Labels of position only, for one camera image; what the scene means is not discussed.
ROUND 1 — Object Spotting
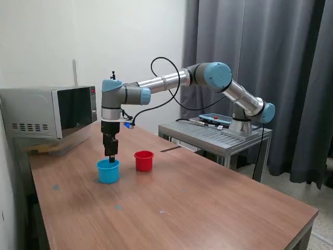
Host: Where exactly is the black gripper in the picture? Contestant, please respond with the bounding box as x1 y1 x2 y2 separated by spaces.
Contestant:
100 121 121 164

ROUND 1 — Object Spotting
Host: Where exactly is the blue plastic cup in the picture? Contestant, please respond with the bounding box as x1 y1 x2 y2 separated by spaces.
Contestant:
96 158 121 184

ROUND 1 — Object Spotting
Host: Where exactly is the dark strip on table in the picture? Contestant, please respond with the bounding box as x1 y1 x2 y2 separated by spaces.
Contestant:
160 145 182 153

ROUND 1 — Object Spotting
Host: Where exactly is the silver microwave oven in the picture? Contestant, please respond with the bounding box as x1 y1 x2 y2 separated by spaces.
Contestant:
0 85 98 140

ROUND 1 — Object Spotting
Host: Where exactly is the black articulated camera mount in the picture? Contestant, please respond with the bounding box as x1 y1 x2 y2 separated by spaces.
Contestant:
109 70 133 123

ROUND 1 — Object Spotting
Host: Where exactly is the black robot wrist cable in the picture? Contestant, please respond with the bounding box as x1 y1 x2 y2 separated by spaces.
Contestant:
132 56 227 126

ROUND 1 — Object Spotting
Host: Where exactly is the blue teach pendant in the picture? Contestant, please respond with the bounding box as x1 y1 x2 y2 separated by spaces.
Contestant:
199 113 232 125

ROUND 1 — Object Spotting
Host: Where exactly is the white floor cable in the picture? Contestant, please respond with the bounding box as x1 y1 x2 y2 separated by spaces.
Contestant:
312 231 333 243

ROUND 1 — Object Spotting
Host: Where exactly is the white pole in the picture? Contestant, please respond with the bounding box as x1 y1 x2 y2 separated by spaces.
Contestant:
72 59 79 87

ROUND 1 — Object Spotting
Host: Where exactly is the aluminium profile robot stand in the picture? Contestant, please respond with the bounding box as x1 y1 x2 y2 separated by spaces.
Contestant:
158 120 273 183

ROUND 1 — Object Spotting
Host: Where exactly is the wooden block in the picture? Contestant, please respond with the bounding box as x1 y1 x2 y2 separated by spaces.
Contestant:
27 145 57 154

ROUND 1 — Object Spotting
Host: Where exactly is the silver black cable connector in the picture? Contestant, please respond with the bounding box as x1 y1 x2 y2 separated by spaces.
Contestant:
175 118 219 128

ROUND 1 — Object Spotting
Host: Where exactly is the black stand power cable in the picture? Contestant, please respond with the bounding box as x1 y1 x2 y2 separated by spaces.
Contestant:
251 122 264 180

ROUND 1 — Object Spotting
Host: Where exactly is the grey curtain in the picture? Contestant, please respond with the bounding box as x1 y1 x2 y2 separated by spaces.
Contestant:
181 0 333 190

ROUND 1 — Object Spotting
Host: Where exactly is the red plastic cup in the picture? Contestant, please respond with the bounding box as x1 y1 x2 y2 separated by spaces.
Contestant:
133 151 155 172

